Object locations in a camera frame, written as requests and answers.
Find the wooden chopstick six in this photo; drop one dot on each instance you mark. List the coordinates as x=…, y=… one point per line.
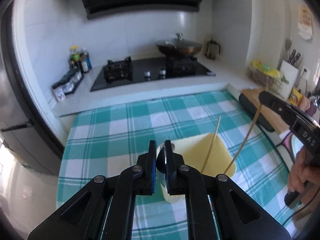
x=211, y=145

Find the wooden cutting board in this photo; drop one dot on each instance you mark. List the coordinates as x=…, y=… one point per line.
x=267, y=118

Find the black gas stove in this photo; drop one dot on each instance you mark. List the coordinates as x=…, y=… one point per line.
x=129, y=71

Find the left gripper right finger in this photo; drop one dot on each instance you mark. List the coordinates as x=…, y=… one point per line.
x=217, y=208

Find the yellow cup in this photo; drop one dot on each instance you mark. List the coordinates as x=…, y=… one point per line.
x=295, y=97

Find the silver refrigerator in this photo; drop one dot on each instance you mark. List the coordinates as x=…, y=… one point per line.
x=29, y=167

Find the person right hand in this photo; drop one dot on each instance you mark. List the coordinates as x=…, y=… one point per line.
x=300, y=173

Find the wall hanging calendar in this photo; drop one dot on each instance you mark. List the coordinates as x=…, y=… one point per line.
x=305, y=22

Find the wire basket with bags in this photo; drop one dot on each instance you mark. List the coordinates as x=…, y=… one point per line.
x=267, y=76

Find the white knife block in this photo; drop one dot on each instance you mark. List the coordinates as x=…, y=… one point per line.
x=288, y=70

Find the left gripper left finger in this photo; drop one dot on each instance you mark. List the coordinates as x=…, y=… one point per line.
x=104, y=207

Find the teal plaid tablecloth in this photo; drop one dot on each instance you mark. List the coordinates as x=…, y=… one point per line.
x=106, y=141

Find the wooden chopstick seven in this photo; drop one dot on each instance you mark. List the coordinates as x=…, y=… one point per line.
x=256, y=116

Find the condiment bottles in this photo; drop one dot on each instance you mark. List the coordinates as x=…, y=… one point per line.
x=79, y=59

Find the oval steel spoon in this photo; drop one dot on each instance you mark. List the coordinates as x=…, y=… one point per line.
x=161, y=165

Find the purple bottle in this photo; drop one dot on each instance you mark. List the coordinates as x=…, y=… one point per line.
x=314, y=104

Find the spice jar rack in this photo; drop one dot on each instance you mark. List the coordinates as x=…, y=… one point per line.
x=67, y=84

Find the wok with glass lid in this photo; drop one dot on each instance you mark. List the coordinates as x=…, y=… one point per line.
x=178, y=47

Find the cream utensil holder box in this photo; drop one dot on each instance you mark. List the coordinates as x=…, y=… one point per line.
x=206, y=153

